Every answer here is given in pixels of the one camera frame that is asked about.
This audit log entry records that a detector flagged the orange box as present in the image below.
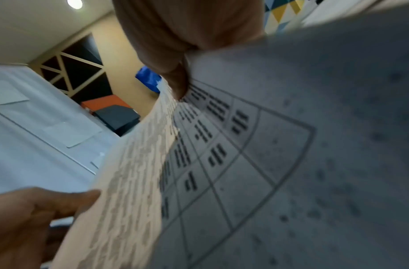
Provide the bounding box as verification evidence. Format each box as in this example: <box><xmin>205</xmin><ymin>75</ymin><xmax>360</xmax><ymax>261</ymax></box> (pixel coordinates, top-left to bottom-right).
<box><xmin>80</xmin><ymin>94</ymin><xmax>132</xmax><ymax>112</ymax></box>

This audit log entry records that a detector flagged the dark grey box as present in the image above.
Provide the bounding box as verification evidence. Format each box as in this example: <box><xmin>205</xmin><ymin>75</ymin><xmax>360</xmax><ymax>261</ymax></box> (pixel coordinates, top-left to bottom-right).
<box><xmin>93</xmin><ymin>104</ymin><xmax>141</xmax><ymax>137</ymax></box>

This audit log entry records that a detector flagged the white paper sheet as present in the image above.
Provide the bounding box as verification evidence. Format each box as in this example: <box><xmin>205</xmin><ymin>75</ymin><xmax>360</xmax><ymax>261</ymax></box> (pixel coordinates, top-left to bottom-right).
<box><xmin>42</xmin><ymin>120</ymin><xmax>103</xmax><ymax>148</ymax></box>
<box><xmin>0</xmin><ymin>79</ymin><xmax>30</xmax><ymax>106</ymax></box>

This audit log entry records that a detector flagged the person's left hand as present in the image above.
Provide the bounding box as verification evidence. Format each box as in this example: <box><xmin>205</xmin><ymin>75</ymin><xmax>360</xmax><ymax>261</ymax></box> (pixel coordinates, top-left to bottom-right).
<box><xmin>0</xmin><ymin>187</ymin><xmax>102</xmax><ymax>269</ymax></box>

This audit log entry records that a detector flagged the dark shelf with triangular lattice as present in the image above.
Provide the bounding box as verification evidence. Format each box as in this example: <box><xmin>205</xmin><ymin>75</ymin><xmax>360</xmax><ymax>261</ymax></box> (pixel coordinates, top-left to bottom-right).
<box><xmin>28</xmin><ymin>32</ymin><xmax>113</xmax><ymax>105</ymax></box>

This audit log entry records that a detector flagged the printed paper document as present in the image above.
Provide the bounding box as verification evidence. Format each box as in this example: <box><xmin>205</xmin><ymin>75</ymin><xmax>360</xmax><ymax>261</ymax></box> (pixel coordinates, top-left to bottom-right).
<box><xmin>39</xmin><ymin>5</ymin><xmax>409</xmax><ymax>269</ymax></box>

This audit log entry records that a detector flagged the person's right hand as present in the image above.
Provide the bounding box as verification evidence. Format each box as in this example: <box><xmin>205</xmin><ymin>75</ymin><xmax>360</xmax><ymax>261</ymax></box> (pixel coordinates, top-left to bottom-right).
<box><xmin>112</xmin><ymin>0</ymin><xmax>267</xmax><ymax>102</ymax></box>

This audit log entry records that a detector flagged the blue object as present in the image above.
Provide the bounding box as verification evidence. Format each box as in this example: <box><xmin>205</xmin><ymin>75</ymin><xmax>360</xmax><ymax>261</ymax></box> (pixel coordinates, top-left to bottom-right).
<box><xmin>135</xmin><ymin>66</ymin><xmax>162</xmax><ymax>94</ymax></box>

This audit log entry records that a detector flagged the colourful triangle pattern panel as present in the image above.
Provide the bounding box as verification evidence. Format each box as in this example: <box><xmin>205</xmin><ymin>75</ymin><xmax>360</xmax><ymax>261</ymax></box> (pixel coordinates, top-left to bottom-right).
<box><xmin>264</xmin><ymin>0</ymin><xmax>307</xmax><ymax>34</ymax></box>

